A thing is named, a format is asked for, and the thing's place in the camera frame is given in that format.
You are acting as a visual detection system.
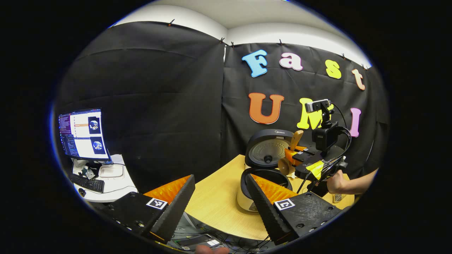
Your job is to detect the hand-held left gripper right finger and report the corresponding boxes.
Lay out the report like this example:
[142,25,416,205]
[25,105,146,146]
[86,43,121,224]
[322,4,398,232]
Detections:
[248,174,344,246]

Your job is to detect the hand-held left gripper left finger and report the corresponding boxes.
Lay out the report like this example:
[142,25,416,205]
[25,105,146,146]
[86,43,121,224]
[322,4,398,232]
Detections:
[101,175,197,244]

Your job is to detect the wooden spoon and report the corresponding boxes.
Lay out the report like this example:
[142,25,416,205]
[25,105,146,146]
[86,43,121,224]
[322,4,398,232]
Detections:
[278,130,304,176]

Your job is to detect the dark grey rice cooker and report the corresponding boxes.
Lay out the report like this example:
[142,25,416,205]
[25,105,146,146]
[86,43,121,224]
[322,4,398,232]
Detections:
[237,128,306,212]

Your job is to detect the black device with white label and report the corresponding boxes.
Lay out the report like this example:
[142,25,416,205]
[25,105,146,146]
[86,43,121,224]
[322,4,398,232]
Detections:
[176,234,222,250]

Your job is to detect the white side desk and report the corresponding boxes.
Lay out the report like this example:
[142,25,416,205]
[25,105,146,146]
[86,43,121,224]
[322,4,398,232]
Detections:
[72,154,138,203]

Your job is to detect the small white box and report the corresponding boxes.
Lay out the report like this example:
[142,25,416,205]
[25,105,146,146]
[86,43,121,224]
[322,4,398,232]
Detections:
[98,164,124,178]

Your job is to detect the black keyboard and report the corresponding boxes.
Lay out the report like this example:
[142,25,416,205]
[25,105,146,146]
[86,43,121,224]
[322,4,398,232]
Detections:
[69,173,105,194]

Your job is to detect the black backdrop cloth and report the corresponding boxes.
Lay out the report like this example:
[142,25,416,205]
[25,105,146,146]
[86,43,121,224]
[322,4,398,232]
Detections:
[55,21,389,194]

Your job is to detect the computer monitor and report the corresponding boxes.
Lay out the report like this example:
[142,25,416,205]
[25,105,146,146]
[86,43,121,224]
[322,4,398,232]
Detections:
[58,107,113,165]

